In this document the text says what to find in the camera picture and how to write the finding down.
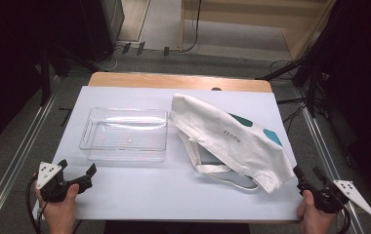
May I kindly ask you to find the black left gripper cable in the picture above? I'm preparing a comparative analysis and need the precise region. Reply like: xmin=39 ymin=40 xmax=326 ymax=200
xmin=25 ymin=175 xmax=50 ymax=234

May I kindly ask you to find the black hanging cable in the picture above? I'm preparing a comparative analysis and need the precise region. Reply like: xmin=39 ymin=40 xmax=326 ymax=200
xmin=168 ymin=0 xmax=204 ymax=54

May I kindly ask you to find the person's right hand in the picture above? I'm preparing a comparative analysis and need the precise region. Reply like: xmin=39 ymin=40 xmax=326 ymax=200
xmin=296 ymin=189 xmax=338 ymax=234

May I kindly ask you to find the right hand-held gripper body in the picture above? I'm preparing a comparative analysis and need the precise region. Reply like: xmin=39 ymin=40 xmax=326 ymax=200
xmin=298 ymin=179 xmax=371 ymax=216

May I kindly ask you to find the white cloth tote bag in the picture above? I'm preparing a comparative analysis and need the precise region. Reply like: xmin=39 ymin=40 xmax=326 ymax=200
xmin=168 ymin=93 xmax=295 ymax=195

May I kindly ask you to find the light wooden shelf frame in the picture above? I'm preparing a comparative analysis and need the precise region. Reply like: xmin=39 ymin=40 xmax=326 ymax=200
xmin=180 ymin=0 xmax=338 ymax=61

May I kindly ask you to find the white floor cable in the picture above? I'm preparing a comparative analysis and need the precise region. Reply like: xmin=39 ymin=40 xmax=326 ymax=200
xmin=97 ymin=45 xmax=125 ymax=72

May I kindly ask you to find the black curtain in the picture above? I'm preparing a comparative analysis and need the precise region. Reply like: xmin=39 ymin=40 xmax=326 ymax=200
xmin=0 ymin=0 xmax=89 ymax=155
xmin=314 ymin=0 xmax=371 ymax=198

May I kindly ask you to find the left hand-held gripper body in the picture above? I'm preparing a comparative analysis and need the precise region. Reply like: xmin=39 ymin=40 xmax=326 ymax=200
xmin=36 ymin=161 xmax=94 ymax=203

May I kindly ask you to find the aluminium floor rail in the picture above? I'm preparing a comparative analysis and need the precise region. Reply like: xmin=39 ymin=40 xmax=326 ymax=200
xmin=294 ymin=88 xmax=366 ymax=234
xmin=0 ymin=92 xmax=60 ymax=230

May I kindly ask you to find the person's dark clothing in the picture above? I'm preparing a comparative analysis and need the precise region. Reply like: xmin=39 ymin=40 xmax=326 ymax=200
xmin=103 ymin=220 xmax=251 ymax=234

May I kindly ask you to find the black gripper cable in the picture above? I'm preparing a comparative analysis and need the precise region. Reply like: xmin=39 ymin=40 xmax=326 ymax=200
xmin=25 ymin=175 xmax=50 ymax=234
xmin=336 ymin=206 xmax=352 ymax=234

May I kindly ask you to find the black tripod stand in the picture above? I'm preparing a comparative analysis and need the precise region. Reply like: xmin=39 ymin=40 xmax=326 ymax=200
xmin=255 ymin=58 xmax=326 ymax=119

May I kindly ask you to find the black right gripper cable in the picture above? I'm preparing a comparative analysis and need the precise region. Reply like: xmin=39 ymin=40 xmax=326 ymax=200
xmin=336 ymin=206 xmax=352 ymax=234

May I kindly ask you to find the black cabinet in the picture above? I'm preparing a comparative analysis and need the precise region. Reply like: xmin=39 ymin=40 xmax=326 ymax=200
xmin=79 ymin=0 xmax=125 ymax=62

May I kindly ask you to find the person's left hand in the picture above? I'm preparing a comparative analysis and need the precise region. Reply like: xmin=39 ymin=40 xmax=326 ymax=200
xmin=34 ymin=183 xmax=80 ymax=234

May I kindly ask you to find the wooden table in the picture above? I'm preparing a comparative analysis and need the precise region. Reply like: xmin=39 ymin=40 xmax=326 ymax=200
xmin=88 ymin=71 xmax=273 ymax=94

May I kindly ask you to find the white board table cover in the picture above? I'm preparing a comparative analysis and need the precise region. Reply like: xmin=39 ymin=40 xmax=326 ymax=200
xmin=30 ymin=86 xmax=316 ymax=222

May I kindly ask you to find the clear plastic container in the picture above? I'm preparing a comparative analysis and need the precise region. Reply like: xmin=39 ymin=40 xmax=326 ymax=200
xmin=79 ymin=106 xmax=169 ymax=163

